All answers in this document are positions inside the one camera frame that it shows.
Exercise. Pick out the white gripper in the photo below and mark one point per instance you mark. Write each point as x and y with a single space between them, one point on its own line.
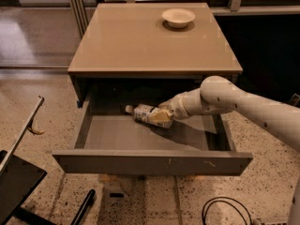
178 108

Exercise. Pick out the plastic bottle with label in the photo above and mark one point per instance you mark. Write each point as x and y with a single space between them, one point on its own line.
141 113

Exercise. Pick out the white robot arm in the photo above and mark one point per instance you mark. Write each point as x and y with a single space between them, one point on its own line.
217 95

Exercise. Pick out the open grey top drawer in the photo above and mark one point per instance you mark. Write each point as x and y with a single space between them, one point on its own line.
108 141

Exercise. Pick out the grey cabinet with glossy top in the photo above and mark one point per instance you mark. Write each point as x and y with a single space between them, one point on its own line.
133 41

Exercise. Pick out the white ceramic bowl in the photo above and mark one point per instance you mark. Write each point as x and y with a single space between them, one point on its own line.
178 18

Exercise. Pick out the black rod on floor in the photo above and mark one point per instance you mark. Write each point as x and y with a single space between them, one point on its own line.
87 202

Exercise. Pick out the yellow hook on frame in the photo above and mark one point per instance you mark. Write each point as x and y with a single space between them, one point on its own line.
33 130

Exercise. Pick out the dark metal frame panel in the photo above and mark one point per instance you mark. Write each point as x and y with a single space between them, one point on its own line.
18 178

